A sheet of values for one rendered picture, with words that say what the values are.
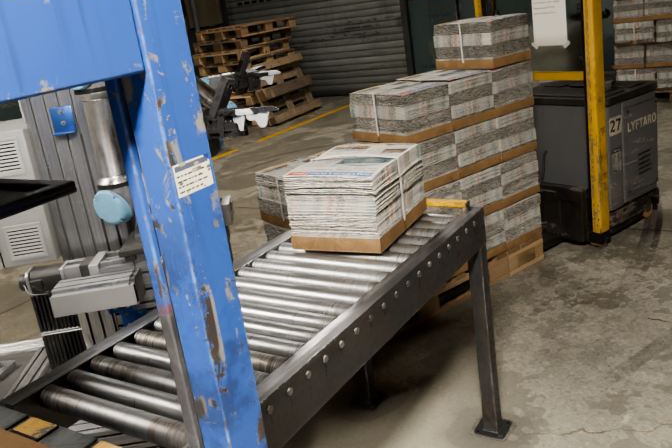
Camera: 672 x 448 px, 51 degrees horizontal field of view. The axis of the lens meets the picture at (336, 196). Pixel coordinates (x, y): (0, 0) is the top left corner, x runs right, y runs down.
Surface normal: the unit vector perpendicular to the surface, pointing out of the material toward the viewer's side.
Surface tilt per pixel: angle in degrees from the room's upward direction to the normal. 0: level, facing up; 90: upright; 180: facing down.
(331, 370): 90
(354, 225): 90
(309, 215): 90
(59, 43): 90
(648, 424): 0
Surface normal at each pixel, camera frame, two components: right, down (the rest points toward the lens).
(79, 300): 0.07, 0.26
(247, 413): 0.84, 0.04
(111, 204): -0.34, 0.43
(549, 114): -0.78, 0.28
